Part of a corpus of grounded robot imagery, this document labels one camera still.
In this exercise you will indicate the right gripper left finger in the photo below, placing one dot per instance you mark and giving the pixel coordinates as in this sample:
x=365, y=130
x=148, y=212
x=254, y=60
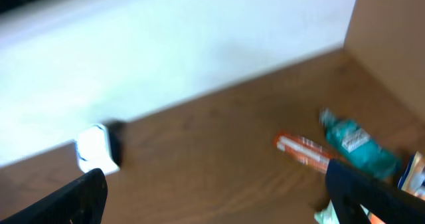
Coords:
x=81, y=201

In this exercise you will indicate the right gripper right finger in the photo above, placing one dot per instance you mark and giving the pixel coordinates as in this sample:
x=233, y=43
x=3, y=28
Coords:
x=351, y=190

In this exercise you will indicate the mint green wipes pack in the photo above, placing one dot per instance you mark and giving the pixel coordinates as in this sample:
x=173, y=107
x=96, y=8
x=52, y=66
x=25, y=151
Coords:
x=327, y=215

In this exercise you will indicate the small orange snack packet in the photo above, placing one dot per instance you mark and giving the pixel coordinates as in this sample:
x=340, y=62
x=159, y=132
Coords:
x=374, y=219

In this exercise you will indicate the teal Listerine mouthwash bottle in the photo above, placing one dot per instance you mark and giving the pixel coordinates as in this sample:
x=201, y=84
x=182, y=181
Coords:
x=357, y=146

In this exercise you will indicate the orange snack bar wrapper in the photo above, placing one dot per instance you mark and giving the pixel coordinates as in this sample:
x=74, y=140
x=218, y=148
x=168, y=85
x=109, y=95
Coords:
x=306, y=151

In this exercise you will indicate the yellow chips bag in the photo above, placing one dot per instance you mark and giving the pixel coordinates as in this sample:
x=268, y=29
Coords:
x=412, y=180

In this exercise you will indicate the white barcode scanner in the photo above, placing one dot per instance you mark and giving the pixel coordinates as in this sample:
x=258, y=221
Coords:
x=101, y=146

